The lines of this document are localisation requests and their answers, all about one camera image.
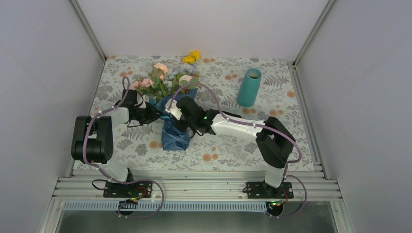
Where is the blue wrapping paper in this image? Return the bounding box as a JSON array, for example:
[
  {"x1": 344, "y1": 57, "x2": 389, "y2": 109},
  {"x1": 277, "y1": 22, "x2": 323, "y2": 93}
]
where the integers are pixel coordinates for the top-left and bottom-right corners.
[{"x1": 149, "y1": 95, "x2": 190, "y2": 151}]

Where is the artificial flower bouquet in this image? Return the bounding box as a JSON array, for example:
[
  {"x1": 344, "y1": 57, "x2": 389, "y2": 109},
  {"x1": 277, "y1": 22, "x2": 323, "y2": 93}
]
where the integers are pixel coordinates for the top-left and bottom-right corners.
[{"x1": 130, "y1": 50, "x2": 202, "y2": 102}]

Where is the black ribbon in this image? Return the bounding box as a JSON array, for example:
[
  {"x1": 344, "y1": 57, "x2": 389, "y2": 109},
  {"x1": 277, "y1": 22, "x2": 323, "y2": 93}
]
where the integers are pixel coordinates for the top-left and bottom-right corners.
[{"x1": 188, "y1": 122, "x2": 203, "y2": 139}]

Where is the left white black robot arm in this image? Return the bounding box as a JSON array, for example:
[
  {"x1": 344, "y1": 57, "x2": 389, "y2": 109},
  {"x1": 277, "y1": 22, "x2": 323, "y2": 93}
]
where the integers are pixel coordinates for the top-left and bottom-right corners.
[{"x1": 71, "y1": 90, "x2": 160, "y2": 197}]

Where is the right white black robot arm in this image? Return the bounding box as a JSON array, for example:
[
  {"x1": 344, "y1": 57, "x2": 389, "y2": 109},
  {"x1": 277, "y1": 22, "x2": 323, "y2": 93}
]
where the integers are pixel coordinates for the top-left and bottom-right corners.
[{"x1": 165, "y1": 97, "x2": 296, "y2": 198}]

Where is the teal cylindrical vase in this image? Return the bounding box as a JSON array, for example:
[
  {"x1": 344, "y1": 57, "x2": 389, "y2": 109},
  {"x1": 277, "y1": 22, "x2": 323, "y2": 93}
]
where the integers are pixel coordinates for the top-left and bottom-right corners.
[{"x1": 237, "y1": 68, "x2": 262, "y2": 107}]

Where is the floral patterned table mat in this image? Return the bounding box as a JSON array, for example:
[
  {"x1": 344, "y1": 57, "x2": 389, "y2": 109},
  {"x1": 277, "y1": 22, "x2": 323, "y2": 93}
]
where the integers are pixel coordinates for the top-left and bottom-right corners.
[{"x1": 91, "y1": 55, "x2": 314, "y2": 172}]

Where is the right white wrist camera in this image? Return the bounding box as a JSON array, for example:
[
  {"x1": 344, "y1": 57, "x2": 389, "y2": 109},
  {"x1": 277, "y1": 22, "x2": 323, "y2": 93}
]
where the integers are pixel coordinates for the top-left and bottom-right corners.
[{"x1": 165, "y1": 99, "x2": 182, "y2": 120}]

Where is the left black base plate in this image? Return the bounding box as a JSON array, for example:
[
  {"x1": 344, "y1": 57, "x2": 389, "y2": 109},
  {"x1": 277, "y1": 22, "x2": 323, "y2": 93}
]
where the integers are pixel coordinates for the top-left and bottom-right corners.
[{"x1": 103, "y1": 181, "x2": 153, "y2": 199}]

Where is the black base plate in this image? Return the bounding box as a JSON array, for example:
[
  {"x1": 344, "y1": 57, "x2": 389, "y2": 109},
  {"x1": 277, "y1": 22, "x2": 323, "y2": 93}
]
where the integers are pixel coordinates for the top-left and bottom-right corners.
[
  {"x1": 103, "y1": 181, "x2": 153, "y2": 199},
  {"x1": 242, "y1": 182, "x2": 294, "y2": 199}
]

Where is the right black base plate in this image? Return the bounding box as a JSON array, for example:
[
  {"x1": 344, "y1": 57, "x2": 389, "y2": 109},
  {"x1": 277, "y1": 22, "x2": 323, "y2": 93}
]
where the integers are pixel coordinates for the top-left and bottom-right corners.
[{"x1": 242, "y1": 182, "x2": 294, "y2": 199}]

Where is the slotted grey cable duct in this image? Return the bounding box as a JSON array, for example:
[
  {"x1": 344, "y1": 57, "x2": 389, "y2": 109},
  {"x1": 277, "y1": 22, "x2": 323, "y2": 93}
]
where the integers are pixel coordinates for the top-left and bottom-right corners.
[{"x1": 62, "y1": 200, "x2": 267, "y2": 212}]

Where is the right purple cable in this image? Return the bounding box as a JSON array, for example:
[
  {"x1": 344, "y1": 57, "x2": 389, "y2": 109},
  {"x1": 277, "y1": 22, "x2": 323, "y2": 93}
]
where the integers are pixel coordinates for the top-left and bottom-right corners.
[{"x1": 167, "y1": 82, "x2": 309, "y2": 220}]

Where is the left aluminium corner post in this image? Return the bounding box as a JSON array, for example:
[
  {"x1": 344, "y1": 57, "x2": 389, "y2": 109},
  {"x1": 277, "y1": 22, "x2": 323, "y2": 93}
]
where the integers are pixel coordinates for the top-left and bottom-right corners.
[{"x1": 69, "y1": 0, "x2": 107, "y2": 63}]

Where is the aluminium corner post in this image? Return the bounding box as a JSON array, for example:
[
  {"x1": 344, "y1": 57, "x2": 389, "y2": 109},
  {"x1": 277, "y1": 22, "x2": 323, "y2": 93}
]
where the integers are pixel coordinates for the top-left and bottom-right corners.
[
  {"x1": 69, "y1": 0, "x2": 107, "y2": 63},
  {"x1": 292, "y1": 0, "x2": 336, "y2": 68}
]

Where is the aluminium rail frame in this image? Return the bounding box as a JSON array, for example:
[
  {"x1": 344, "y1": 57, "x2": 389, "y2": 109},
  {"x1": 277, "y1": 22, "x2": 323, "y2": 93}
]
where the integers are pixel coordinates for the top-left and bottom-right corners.
[{"x1": 40, "y1": 166, "x2": 353, "y2": 233}]

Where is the right aluminium corner post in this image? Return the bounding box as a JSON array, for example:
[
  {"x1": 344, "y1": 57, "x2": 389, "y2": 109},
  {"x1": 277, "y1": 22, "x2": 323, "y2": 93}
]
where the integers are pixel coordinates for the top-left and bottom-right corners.
[{"x1": 292, "y1": 0, "x2": 336, "y2": 68}]

